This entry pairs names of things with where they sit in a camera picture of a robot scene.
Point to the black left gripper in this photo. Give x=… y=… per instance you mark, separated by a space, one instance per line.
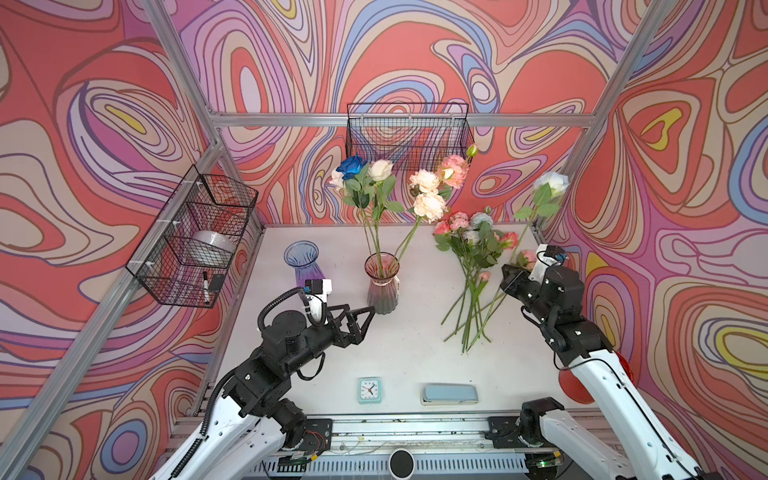
x=351 y=336

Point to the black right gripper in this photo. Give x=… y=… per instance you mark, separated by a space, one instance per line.
x=513 y=281

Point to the pink grey glass vase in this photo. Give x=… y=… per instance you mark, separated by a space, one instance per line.
x=383 y=293

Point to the purple glass vase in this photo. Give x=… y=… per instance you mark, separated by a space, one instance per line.
x=302 y=257

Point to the pink carnation stem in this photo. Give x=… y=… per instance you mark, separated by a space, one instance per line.
x=454 y=169

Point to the pale blue white rose stem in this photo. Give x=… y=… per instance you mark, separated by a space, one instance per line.
x=546 y=202

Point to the cream carnation stem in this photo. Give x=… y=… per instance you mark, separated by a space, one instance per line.
x=431 y=194

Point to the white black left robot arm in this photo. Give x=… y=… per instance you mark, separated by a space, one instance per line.
x=248 y=417

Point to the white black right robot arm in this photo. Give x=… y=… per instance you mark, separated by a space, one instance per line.
x=648 y=450

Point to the small teal alarm clock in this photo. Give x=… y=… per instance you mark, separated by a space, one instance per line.
x=370 y=390

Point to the red plastic cup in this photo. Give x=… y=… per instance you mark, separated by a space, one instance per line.
x=577 y=392

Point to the artificial flower bunch on table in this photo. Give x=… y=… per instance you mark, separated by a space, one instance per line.
x=479 y=247

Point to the black marker in basket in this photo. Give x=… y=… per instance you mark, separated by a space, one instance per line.
x=205 y=288

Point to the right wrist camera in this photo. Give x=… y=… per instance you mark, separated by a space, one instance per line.
x=546 y=255

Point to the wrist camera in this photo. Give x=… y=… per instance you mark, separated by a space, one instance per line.
x=317 y=293
x=546 y=255

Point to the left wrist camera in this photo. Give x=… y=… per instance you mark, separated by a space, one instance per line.
x=317 y=293

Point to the black wire basket left wall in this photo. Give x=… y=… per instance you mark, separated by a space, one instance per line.
x=169 y=265

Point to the black wire basket wall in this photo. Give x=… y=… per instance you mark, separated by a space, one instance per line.
x=169 y=265
x=412 y=135

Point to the black wire basket back wall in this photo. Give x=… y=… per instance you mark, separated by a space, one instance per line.
x=412 y=135

